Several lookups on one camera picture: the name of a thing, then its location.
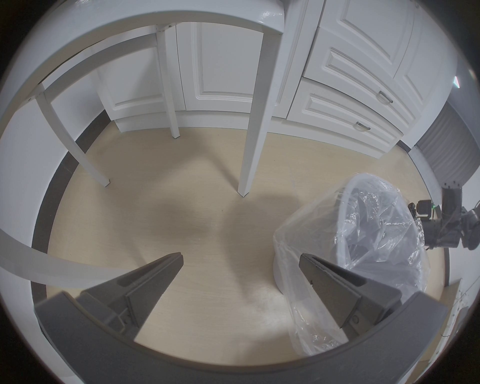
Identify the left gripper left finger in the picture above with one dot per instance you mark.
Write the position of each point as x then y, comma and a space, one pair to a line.
150, 292

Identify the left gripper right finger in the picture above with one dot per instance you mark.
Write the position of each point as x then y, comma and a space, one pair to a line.
337, 296

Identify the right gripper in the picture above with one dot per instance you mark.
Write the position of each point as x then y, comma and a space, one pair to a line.
442, 234

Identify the clear plastic bag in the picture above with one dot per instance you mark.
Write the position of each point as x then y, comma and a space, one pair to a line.
311, 240

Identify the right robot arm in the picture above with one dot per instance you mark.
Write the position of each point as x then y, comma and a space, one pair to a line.
452, 198

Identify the white trash bin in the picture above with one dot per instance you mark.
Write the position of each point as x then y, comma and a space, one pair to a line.
343, 232

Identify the grey curtain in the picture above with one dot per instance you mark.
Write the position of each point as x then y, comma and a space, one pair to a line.
450, 146

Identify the white wardrobe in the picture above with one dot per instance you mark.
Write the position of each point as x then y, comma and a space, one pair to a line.
356, 45

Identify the grey padded white chair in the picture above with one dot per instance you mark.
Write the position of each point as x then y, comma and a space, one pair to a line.
112, 30

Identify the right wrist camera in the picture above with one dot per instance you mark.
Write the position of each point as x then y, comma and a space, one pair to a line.
425, 210

